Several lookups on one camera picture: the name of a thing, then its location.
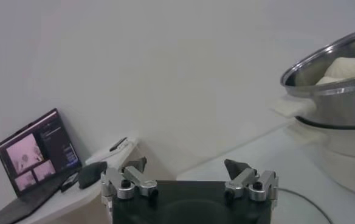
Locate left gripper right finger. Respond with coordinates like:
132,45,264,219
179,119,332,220
224,158,279,202

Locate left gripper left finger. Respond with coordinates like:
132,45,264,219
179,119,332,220
100,156,159,201

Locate white steamed baozi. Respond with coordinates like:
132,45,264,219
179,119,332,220
323,57,355,80

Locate stainless steel steamer basket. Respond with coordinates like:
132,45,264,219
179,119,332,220
270,26,355,130

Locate black and white smartphone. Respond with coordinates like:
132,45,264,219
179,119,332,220
109,136,128,152

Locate flat white box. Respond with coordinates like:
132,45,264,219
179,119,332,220
84,136,137,167

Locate black computer mouse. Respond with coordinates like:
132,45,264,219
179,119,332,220
78,161,108,189

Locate white side table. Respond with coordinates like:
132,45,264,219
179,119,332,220
13,136,178,224

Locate black laptop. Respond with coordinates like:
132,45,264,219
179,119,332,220
0,108,83,224

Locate black adapter with cable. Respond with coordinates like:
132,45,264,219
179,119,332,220
58,172,81,193

